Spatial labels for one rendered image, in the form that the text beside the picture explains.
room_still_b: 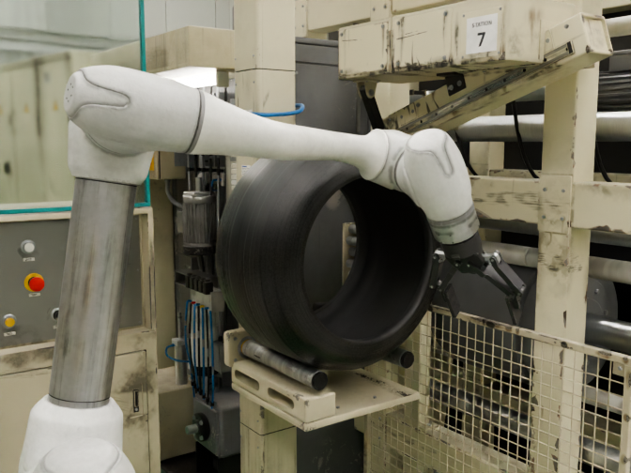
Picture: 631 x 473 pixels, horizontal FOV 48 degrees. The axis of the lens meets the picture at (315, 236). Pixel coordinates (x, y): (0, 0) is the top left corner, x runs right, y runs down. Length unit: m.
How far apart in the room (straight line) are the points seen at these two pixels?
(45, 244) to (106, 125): 1.07
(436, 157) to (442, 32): 0.59
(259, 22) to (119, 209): 0.91
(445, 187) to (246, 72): 0.89
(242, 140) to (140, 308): 1.19
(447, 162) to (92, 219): 0.61
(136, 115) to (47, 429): 0.53
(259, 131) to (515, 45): 0.75
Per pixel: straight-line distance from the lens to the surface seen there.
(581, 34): 1.69
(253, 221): 1.60
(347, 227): 2.27
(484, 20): 1.69
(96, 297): 1.20
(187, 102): 1.05
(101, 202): 1.19
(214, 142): 1.07
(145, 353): 2.18
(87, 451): 1.10
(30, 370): 2.11
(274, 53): 1.97
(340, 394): 1.88
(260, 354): 1.86
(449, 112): 1.92
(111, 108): 1.03
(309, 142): 1.19
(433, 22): 1.80
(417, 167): 1.25
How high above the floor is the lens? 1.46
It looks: 8 degrees down
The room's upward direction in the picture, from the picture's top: straight up
